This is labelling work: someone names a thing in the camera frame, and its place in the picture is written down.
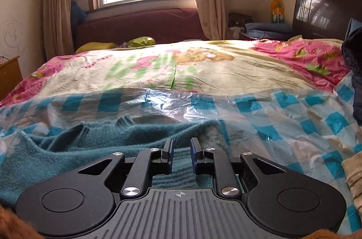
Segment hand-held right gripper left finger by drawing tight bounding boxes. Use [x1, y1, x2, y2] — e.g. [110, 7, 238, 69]
[78, 138, 174, 198]

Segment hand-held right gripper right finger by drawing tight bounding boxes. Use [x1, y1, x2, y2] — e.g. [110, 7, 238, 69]
[190, 137, 285, 197]

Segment teal knit sweater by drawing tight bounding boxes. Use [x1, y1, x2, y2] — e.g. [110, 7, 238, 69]
[0, 115, 241, 208]

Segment pink floral printed bedsheet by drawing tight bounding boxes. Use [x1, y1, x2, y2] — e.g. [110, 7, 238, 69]
[28, 38, 354, 93]

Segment blue checked plastic sheet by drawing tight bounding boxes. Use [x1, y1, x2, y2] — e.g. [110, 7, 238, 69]
[0, 86, 362, 228]

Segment green cloth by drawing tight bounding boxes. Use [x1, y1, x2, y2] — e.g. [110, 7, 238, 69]
[127, 36, 155, 48]

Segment yellow pillow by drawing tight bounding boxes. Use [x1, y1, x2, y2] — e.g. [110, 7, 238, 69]
[75, 42, 118, 54]

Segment maroon window seat cushion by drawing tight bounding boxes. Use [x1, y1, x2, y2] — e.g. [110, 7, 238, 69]
[74, 8, 210, 53]

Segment brown bag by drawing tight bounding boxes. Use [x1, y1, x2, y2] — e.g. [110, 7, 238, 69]
[229, 12, 253, 28]

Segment folded blue blankets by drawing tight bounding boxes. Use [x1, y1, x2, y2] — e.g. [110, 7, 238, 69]
[245, 22, 293, 40]

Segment beige striped towel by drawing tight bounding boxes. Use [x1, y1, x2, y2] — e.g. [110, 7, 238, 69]
[342, 153, 362, 214]

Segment brown fuzzy garment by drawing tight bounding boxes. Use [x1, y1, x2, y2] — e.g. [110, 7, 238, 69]
[0, 204, 40, 239]

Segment blue cloth bundle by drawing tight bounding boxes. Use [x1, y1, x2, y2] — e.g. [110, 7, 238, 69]
[71, 0, 88, 27]

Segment wooden side cabinet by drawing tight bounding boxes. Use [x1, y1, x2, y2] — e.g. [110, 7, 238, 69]
[0, 56, 23, 101]

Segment dark blue jacket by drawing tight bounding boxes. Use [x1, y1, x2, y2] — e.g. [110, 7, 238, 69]
[341, 18, 362, 126]

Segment dark wooden headboard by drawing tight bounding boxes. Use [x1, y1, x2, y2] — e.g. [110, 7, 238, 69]
[292, 0, 362, 40]

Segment yellow wall decoration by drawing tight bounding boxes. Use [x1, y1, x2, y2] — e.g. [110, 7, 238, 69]
[270, 0, 286, 23]

